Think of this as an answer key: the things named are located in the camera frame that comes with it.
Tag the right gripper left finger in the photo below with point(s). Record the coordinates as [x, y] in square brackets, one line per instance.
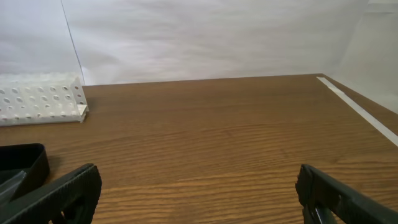
[62, 196]

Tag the black tray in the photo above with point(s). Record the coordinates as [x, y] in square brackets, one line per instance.
[29, 155]

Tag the white test tube rack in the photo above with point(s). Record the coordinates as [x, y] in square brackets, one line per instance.
[40, 99]

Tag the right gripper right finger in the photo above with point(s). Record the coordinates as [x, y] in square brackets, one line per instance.
[335, 199]

